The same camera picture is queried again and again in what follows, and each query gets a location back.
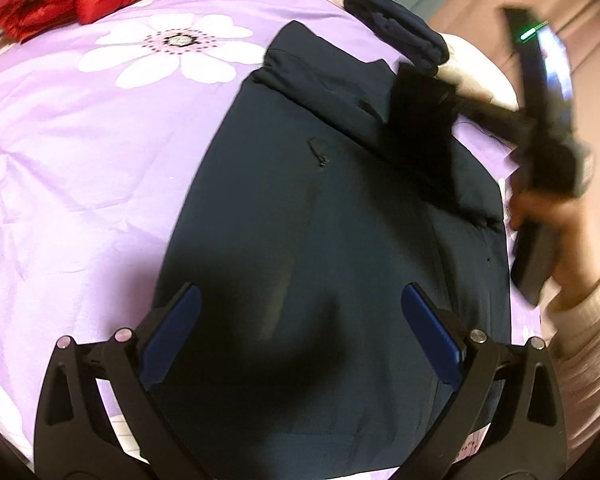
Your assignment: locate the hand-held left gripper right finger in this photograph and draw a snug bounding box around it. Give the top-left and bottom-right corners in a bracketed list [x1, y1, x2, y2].
[401, 282, 568, 480]

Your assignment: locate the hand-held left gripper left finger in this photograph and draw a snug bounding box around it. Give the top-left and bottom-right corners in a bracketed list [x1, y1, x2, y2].
[32, 282, 203, 480]

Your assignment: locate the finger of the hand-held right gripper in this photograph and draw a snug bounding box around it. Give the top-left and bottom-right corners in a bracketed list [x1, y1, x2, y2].
[437, 82, 533, 153]

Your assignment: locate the dark teal jacket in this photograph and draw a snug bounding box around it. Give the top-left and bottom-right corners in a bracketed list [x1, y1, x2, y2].
[152, 20, 513, 480]

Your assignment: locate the person's right forearm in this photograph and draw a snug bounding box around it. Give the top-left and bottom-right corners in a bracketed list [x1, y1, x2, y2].
[542, 257, 600, 461]

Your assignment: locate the person's right hand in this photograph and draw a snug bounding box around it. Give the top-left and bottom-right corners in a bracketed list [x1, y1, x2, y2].
[509, 191, 600, 301]

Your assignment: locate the white plush pillow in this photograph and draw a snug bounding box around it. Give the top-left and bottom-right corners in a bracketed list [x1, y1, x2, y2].
[437, 32, 521, 111]

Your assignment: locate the folded navy garment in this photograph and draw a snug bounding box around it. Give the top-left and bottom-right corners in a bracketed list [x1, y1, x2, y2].
[345, 0, 449, 78]

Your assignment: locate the purple floral bedsheet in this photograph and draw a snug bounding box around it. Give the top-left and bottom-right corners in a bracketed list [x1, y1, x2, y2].
[0, 0, 556, 468]

